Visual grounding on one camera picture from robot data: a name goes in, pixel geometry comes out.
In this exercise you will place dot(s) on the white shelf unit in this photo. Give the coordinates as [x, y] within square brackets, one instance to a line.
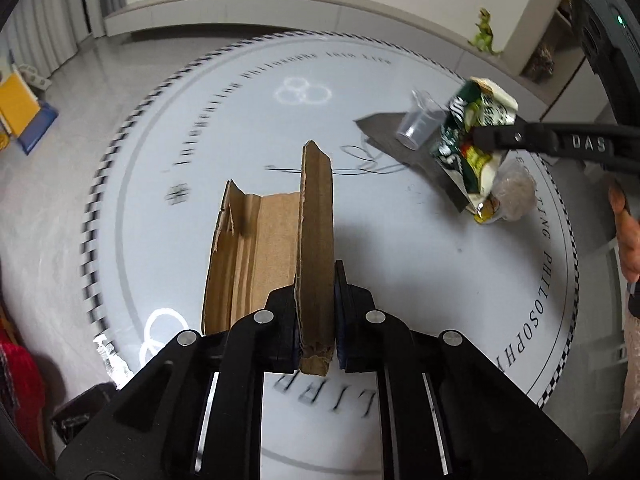
[565, 90]

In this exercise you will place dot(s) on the crumpled clear plastic wrap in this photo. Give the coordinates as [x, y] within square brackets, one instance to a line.
[110, 360]

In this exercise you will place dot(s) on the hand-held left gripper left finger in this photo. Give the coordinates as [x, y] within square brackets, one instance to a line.
[282, 310]

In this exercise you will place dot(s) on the small clear plastic cup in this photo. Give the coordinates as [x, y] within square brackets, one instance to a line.
[417, 120]

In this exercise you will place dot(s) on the crumpled clear plastic bag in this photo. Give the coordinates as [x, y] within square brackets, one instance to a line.
[515, 190]

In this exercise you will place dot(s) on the dried flower bunch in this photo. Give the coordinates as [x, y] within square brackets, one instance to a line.
[541, 62]

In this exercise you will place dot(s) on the black object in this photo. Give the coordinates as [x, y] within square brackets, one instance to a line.
[80, 415]

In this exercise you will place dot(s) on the green toy dinosaur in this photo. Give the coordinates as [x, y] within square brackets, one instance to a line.
[484, 35]

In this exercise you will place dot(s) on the grey felt cloth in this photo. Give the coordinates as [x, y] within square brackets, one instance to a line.
[385, 132]

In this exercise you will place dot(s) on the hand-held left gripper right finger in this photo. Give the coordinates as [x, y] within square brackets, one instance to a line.
[342, 300]

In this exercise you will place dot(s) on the brown cardboard piece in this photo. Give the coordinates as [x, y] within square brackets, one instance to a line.
[315, 235]

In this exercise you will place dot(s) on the white low cabinet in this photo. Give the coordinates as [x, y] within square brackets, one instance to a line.
[300, 7]

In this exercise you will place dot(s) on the red knitted cloth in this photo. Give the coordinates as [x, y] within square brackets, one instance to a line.
[20, 390]

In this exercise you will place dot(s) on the person's right forearm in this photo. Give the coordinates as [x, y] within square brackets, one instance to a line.
[632, 385]

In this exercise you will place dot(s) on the blue toy panel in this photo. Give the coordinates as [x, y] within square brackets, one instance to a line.
[40, 127]

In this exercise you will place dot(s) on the person's right hand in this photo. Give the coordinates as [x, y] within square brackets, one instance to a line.
[629, 240]

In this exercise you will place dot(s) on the green snack packet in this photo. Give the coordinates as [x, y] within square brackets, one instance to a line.
[460, 170]

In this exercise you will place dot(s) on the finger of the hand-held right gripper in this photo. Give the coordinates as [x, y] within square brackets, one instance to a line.
[520, 139]

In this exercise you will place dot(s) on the white toy play frame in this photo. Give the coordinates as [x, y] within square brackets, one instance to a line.
[32, 75]

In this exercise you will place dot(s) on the white curtain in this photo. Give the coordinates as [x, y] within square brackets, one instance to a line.
[50, 25]

